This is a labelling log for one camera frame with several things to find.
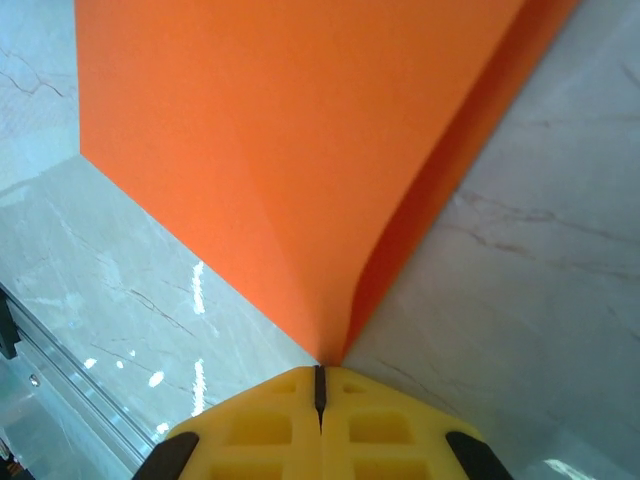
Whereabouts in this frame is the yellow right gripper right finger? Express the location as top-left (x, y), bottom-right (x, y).
top-left (320, 366), bottom-right (516, 480)

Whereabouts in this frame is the aluminium mounting rail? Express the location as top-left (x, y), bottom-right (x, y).
top-left (0, 292), bottom-right (156, 480)

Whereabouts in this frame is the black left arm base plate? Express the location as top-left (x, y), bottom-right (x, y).
top-left (0, 287), bottom-right (21, 360)

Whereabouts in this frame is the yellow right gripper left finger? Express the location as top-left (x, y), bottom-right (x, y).
top-left (132, 366), bottom-right (321, 480)

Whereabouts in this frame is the orange paper sheet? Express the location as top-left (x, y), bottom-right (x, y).
top-left (73, 0), bottom-right (584, 365)

